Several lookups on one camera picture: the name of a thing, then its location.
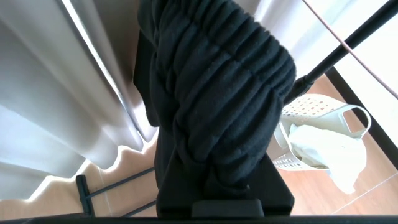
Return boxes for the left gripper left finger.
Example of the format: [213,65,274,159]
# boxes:
[156,155,206,218]

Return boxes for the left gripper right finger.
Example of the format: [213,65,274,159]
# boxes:
[247,152,295,218]

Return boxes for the black shorts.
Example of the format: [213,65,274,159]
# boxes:
[132,0,297,200]

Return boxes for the white laundry basket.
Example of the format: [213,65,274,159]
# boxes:
[272,93,373,172]

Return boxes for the black clothes rack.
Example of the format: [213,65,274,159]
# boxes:
[75,0,398,218]

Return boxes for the pink clothes hanger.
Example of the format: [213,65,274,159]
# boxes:
[301,0,398,101]

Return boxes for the white garment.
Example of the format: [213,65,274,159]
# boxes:
[287,123,368,195]

